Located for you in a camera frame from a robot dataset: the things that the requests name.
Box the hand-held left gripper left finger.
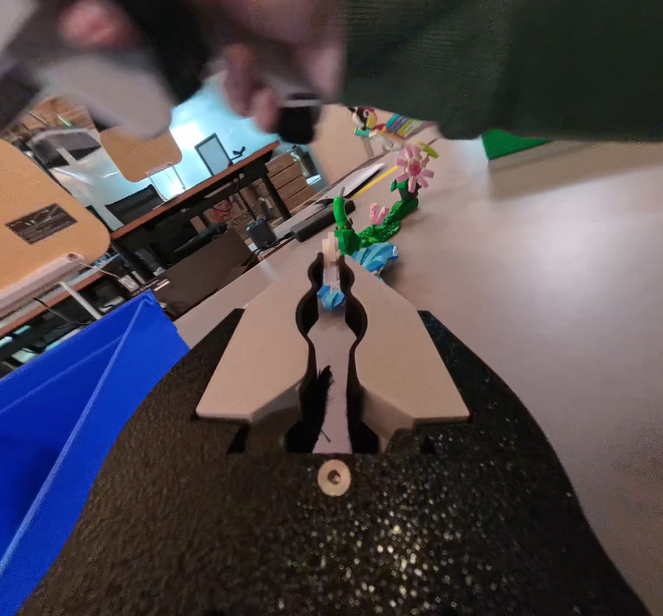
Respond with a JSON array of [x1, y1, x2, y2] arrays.
[[196, 255, 322, 452]]

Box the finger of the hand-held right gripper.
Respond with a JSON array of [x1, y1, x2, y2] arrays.
[[36, 49, 174, 140]]

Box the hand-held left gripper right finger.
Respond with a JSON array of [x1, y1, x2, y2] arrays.
[[338, 254, 470, 452]]

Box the blue lego flower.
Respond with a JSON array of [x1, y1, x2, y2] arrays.
[[355, 241, 400, 280]]

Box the small white lego piece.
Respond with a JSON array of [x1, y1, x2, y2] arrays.
[[321, 233, 343, 285]]

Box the blue plastic bin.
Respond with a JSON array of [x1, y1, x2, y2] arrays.
[[0, 290, 190, 616]]

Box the person's right forearm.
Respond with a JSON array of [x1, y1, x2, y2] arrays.
[[339, 0, 663, 143]]

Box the green lego plant pink flowers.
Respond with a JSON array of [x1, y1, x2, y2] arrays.
[[333, 142, 440, 257]]

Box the colourful lego bird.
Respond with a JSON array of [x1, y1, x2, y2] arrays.
[[349, 106, 425, 153]]

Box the person's right hand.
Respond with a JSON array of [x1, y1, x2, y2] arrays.
[[140, 0, 345, 133]]

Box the wooden board white stand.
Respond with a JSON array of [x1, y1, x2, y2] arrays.
[[0, 139, 112, 319], [100, 127, 183, 197]]

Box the large black hard case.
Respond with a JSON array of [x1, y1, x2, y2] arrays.
[[155, 228, 260, 316]]

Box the computer monitor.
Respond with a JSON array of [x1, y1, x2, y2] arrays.
[[194, 133, 233, 174]]

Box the small black blue hub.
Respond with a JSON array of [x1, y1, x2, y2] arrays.
[[246, 218, 275, 249]]

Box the dark-legged wooden desk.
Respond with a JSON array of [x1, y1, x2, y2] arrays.
[[111, 141, 291, 265]]

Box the black power brick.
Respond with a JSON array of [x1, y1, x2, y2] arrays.
[[291, 199, 357, 243]]

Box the wooden drawer cabinet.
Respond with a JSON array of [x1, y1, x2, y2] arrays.
[[243, 153, 317, 213]]

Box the white instruction booklet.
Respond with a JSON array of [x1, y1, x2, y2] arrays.
[[316, 163, 400, 205]]

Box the green plastic bin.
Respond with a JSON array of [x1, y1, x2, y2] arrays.
[[482, 128, 550, 161]]

